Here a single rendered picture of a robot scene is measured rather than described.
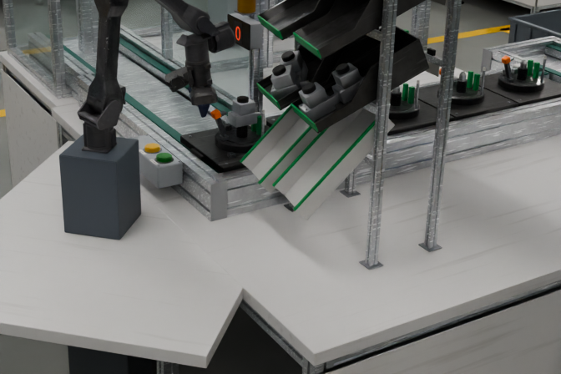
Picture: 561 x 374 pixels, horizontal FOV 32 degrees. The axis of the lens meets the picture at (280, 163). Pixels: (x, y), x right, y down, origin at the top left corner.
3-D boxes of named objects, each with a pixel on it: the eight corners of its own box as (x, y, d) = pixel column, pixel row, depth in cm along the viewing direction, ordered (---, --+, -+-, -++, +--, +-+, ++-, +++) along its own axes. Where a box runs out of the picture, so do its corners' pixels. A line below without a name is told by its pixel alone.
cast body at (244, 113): (235, 128, 247) (235, 102, 245) (227, 122, 251) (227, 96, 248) (264, 122, 251) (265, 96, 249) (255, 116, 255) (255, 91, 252)
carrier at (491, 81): (518, 109, 287) (524, 68, 281) (464, 85, 305) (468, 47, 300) (576, 96, 298) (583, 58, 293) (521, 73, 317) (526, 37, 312)
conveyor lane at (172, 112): (224, 208, 242) (224, 172, 238) (97, 103, 307) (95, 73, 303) (319, 184, 256) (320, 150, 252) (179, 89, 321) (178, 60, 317)
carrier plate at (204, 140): (223, 175, 239) (223, 168, 238) (179, 142, 257) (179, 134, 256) (305, 157, 250) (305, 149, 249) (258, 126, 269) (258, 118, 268)
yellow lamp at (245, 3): (243, 14, 258) (243, -4, 256) (234, 9, 262) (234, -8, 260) (259, 12, 261) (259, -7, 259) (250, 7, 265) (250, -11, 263)
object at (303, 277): (314, 366, 188) (314, 353, 187) (51, 116, 304) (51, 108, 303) (760, 209, 256) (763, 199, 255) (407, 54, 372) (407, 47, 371)
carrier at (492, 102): (455, 123, 275) (459, 81, 270) (402, 97, 293) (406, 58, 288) (518, 109, 286) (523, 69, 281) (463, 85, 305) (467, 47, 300)
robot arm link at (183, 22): (112, -6, 209) (137, -48, 210) (92, -13, 215) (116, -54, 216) (195, 58, 231) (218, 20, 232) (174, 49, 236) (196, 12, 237)
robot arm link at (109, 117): (97, 132, 218) (95, 105, 216) (76, 120, 224) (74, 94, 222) (122, 125, 222) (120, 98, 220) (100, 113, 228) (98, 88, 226)
